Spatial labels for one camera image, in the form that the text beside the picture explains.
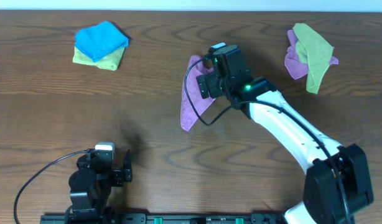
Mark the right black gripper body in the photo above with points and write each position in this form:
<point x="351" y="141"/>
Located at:
<point x="216" y="84"/>

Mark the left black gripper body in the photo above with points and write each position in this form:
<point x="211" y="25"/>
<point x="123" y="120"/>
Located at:
<point x="119" y="177"/>

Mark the purple microfibre cloth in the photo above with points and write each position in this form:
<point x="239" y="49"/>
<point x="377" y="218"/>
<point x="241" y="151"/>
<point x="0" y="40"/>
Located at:
<point x="187" y="115"/>

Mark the green crumpled cloth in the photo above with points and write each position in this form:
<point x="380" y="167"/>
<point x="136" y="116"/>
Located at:
<point x="315" y="51"/>

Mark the green folded cloth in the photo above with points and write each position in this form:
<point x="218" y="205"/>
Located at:
<point x="109" y="62"/>

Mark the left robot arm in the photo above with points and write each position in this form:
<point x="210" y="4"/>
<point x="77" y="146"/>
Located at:
<point x="91" y="184"/>

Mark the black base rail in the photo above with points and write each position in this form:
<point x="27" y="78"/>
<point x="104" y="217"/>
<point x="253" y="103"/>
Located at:
<point x="140" y="218"/>

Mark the blue folded cloth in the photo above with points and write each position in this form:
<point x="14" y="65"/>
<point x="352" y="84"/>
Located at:
<point x="98" y="41"/>

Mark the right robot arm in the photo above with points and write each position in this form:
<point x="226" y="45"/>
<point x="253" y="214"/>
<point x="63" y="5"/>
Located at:
<point x="337" y="178"/>

